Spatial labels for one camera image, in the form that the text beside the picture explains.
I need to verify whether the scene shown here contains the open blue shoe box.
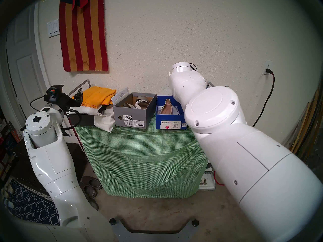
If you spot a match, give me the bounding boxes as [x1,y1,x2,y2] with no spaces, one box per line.
[156,95,188,130]

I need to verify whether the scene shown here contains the white wall outlet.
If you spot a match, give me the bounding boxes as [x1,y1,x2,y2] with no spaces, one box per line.
[262,59,272,75]

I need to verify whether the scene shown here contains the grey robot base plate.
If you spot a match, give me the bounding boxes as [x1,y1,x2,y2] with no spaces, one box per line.
[109,218,200,242]

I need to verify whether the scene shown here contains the thick black left gripper cable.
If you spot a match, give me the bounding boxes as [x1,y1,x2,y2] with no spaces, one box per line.
[62,108,83,130]

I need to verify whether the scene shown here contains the thin red cane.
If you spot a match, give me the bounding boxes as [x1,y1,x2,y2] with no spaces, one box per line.
[73,126,85,152]

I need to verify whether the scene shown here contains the red floor cable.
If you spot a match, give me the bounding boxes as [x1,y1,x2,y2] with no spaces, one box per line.
[214,170,225,186]

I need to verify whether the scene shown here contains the dark brown wooden chest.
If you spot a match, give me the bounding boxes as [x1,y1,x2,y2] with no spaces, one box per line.
[13,141,89,194]

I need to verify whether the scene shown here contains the beige ballet shoe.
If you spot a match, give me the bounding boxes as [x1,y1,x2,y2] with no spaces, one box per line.
[160,99,174,115]

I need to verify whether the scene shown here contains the folded orange cloth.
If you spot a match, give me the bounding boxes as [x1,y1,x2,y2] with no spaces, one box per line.
[72,86,116,109]

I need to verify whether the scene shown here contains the cluttered storage shelf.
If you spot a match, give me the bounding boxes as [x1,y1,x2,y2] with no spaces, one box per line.
[0,105,22,184]

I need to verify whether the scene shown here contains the leaning wooden boards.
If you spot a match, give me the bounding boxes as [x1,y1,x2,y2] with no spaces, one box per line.
[285,88,323,161]

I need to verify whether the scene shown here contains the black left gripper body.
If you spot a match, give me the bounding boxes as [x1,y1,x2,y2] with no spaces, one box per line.
[44,92,84,111]

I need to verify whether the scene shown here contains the folded white cloth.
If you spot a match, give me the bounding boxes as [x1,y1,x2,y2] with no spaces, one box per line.
[68,113,106,127]

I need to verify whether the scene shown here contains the white panel door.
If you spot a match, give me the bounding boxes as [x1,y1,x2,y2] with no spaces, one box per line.
[5,2,52,118]

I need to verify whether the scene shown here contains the left gripper plug cable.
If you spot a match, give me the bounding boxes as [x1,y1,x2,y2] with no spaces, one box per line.
[30,85,64,111]

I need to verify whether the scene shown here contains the grey cardboard shoe box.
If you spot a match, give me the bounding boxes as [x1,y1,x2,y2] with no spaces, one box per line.
[112,92,157,130]

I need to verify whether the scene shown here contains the red orange striped flag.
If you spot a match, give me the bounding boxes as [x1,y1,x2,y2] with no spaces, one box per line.
[59,0,109,72]

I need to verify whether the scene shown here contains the white drawstring dust bag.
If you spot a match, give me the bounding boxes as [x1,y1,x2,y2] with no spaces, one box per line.
[67,103,115,133]

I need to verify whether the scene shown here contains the white printed box lid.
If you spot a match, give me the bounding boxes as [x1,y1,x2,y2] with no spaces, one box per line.
[110,87,129,106]

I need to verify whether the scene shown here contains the black power cord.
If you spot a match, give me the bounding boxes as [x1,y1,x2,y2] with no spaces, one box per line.
[252,68,275,127]

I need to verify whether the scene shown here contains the green checked tablecloth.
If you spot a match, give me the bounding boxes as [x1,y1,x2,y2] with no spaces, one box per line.
[74,115,208,199]

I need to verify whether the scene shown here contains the white double light switch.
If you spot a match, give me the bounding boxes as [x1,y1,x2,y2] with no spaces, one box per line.
[47,20,60,38]

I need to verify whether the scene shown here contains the white floor device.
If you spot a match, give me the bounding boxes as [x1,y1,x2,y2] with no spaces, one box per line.
[199,165,216,191]

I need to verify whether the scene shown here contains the navy patterned rug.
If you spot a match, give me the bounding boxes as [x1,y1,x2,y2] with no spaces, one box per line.
[9,180,60,226]

